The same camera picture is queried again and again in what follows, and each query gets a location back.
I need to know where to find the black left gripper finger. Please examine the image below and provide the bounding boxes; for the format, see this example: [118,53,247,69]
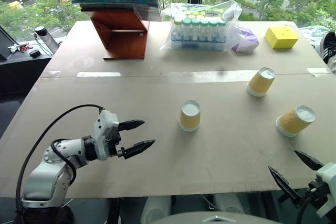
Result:
[117,119,146,132]
[121,138,156,160]

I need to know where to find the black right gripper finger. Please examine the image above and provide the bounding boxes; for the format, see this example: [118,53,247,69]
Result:
[268,165,303,206]
[293,150,324,176]

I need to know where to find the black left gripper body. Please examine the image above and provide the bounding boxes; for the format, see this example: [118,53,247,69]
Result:
[104,122,126,158]

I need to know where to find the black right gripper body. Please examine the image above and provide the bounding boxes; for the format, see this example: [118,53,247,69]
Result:
[299,177,329,209]

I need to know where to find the yellow paper cup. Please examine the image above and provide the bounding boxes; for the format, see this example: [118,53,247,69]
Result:
[275,104,317,138]
[246,67,277,98]
[178,99,202,133]

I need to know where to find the white rounded cylinder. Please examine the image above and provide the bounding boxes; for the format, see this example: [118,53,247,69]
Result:
[213,193,246,216]
[141,196,173,224]

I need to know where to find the grey rounded robot torso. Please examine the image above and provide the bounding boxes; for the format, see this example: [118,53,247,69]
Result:
[151,210,280,224]

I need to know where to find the brown wooden zigzag shelf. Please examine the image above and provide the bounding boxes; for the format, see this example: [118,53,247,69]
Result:
[68,0,151,60]

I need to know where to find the rack of sample tubes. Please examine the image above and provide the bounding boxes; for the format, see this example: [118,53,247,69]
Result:
[170,2,228,51]

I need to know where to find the black shoe white stripes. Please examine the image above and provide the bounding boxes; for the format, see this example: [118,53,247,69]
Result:
[318,31,336,65]

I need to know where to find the black side table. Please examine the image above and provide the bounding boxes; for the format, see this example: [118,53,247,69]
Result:
[0,38,64,98]

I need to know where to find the clear bottle black cap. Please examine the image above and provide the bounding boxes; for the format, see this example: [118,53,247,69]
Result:
[33,26,60,57]

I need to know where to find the yellow cardboard box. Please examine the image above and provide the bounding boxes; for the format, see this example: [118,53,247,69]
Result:
[264,25,299,50]

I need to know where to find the crumpled clear plastic sheet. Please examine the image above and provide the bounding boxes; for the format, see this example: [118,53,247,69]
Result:
[298,24,332,44]

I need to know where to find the purple and white pack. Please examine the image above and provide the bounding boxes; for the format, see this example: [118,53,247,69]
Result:
[231,27,260,54]

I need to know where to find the dark flat screen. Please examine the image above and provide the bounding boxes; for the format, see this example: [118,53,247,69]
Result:
[0,25,19,61]

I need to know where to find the clear plastic bag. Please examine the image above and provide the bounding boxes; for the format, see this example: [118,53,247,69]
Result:
[160,0,243,52]

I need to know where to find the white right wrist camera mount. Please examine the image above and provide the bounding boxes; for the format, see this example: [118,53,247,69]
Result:
[316,163,336,219]

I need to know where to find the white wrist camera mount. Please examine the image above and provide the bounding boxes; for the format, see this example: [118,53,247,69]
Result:
[316,163,336,219]
[93,109,122,162]

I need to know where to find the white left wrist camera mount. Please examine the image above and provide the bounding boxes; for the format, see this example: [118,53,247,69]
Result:
[93,109,122,162]

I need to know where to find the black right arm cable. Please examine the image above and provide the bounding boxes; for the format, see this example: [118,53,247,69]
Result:
[297,197,314,224]

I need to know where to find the short black arm cable loop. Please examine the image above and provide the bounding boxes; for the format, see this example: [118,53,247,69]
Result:
[50,138,77,187]

